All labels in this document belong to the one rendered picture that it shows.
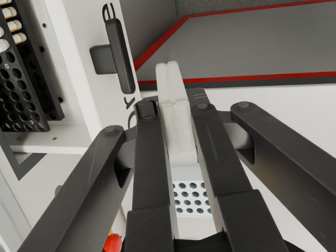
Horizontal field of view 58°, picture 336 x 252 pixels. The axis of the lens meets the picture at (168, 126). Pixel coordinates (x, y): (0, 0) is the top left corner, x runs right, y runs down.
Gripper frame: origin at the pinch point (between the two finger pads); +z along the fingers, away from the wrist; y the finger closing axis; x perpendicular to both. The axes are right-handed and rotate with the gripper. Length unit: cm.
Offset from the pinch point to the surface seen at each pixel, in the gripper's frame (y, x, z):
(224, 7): 25, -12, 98
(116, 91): -6.1, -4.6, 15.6
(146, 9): -2, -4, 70
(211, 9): 20, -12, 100
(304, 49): 25.8, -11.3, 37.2
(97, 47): -6.1, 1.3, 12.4
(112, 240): -13.7, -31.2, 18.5
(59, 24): -8.6, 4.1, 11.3
